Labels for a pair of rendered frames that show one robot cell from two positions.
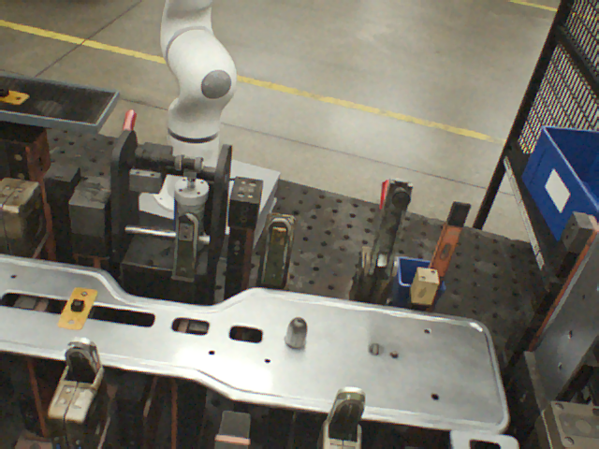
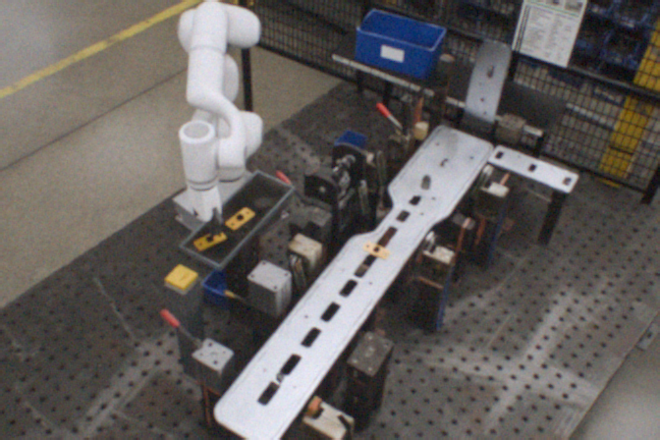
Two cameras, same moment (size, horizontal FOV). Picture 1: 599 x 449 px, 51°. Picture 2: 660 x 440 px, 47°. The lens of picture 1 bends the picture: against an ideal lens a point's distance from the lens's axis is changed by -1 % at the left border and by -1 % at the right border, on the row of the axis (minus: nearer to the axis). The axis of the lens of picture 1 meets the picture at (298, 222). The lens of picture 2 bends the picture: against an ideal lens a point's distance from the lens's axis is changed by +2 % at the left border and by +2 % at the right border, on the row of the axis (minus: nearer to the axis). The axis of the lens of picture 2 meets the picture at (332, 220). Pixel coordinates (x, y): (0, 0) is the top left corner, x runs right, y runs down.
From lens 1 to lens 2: 1.96 m
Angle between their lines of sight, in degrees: 43
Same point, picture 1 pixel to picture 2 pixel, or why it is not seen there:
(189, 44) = not seen: hidden behind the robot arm
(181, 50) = not seen: hidden behind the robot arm
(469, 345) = (450, 136)
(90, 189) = (313, 215)
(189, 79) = (254, 138)
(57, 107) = (263, 198)
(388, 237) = (408, 123)
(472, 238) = (315, 108)
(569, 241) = (446, 70)
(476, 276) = (346, 123)
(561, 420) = (508, 126)
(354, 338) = (431, 167)
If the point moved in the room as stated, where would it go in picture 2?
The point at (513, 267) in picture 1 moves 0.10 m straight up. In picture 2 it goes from (347, 105) to (348, 86)
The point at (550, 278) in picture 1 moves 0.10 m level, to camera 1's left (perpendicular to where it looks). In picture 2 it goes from (442, 88) to (429, 102)
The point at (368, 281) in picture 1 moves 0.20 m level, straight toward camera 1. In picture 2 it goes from (407, 147) to (454, 175)
